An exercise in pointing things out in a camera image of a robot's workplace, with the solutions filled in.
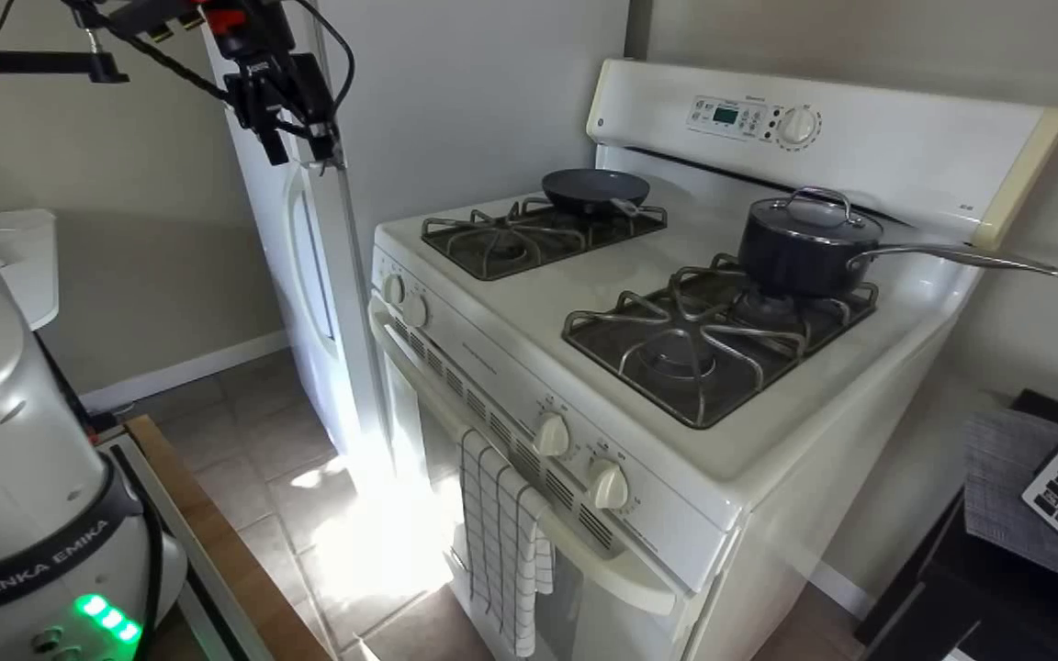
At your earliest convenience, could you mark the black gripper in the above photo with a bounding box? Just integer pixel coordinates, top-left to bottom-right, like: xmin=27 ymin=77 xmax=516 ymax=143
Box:
xmin=224 ymin=53 xmax=345 ymax=168

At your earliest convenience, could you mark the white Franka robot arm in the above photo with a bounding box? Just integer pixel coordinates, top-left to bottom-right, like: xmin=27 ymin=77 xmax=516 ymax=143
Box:
xmin=0 ymin=272 xmax=191 ymax=661

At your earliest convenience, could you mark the white stove knob near-left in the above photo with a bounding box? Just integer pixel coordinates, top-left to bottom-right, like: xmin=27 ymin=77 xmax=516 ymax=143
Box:
xmin=532 ymin=413 xmax=573 ymax=458

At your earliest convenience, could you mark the black saucepan with lid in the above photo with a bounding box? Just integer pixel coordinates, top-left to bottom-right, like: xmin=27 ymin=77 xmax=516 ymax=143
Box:
xmin=737 ymin=196 xmax=1058 ymax=298

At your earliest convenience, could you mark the black burner grate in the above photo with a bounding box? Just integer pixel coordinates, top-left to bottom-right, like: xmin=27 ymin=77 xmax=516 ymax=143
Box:
xmin=418 ymin=200 xmax=670 ymax=284
xmin=561 ymin=254 xmax=876 ymax=431

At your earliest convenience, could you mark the stove digital display panel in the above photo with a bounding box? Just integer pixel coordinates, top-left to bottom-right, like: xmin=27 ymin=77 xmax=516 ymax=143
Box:
xmin=689 ymin=94 xmax=766 ymax=141

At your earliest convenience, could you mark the white gas stove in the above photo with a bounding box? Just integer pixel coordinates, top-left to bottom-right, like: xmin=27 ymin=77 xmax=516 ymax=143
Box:
xmin=372 ymin=58 xmax=1058 ymax=661

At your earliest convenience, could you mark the black side table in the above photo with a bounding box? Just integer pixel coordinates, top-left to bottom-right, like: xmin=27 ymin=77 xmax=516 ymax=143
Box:
xmin=854 ymin=388 xmax=1058 ymax=661

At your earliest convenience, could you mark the checkered dish towel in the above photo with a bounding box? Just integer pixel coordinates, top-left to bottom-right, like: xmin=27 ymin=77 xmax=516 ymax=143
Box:
xmin=459 ymin=434 xmax=554 ymax=656

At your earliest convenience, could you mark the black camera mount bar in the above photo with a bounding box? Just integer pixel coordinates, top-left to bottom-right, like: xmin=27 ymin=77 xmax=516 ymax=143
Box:
xmin=0 ymin=53 xmax=125 ymax=83

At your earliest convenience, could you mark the right black burner grate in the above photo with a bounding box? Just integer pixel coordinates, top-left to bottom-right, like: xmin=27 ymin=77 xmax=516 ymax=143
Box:
xmin=561 ymin=254 xmax=876 ymax=431

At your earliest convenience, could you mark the black frying pan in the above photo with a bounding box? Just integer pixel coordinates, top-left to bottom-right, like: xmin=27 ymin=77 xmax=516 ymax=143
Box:
xmin=538 ymin=168 xmax=650 ymax=218

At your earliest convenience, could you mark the wooden edged robot table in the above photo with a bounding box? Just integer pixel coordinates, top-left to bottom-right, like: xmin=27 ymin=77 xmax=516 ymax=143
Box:
xmin=98 ymin=415 xmax=330 ymax=661

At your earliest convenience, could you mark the white stove knob near-right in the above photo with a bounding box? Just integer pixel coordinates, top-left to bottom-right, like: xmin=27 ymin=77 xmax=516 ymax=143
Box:
xmin=587 ymin=458 xmax=633 ymax=512

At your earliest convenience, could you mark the left black burner grate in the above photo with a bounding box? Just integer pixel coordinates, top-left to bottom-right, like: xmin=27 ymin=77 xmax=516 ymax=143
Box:
xmin=418 ymin=200 xmax=670 ymax=284

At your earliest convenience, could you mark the white stove knob far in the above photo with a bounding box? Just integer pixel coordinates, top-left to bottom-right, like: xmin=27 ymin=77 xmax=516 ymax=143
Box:
xmin=382 ymin=277 xmax=409 ymax=309

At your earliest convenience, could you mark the white timer dial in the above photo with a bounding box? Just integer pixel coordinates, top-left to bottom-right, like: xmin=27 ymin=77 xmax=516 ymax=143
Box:
xmin=775 ymin=107 xmax=823 ymax=152

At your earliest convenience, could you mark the white oven door handle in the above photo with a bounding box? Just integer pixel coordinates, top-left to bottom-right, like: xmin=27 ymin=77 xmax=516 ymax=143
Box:
xmin=372 ymin=309 xmax=676 ymax=616

